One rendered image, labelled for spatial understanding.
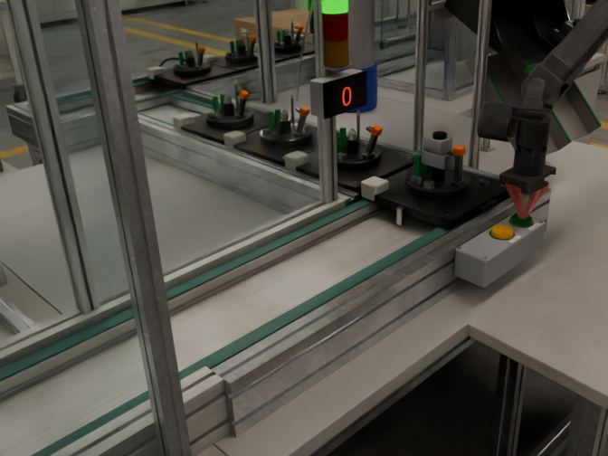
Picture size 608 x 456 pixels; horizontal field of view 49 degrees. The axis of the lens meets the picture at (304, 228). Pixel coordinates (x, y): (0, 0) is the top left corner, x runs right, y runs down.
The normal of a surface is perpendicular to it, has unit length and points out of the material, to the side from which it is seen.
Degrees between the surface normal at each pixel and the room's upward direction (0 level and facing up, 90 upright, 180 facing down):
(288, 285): 0
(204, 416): 90
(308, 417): 0
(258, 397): 90
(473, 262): 90
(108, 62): 90
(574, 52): 64
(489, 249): 0
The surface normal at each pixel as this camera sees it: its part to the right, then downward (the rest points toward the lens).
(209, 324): -0.04, -0.89
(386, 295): 0.69, 0.30
